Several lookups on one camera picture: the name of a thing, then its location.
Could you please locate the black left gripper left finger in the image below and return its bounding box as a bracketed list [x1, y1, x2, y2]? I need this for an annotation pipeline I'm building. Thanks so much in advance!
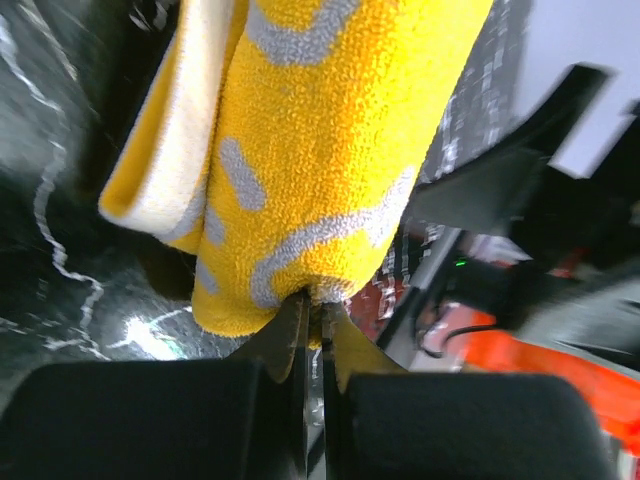
[1, 292, 309, 479]

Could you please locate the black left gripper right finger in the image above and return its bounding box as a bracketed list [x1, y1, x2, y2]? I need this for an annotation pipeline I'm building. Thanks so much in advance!
[322, 304, 617, 479]

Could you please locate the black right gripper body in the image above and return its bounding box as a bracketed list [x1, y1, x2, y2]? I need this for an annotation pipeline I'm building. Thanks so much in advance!
[409, 63, 639, 350]

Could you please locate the orange and grey towel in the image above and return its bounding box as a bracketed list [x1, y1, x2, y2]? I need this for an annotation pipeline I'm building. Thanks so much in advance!
[99, 1, 492, 337]

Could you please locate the orange object behind base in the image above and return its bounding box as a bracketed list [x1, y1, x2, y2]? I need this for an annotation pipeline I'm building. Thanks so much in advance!
[419, 303, 639, 456]

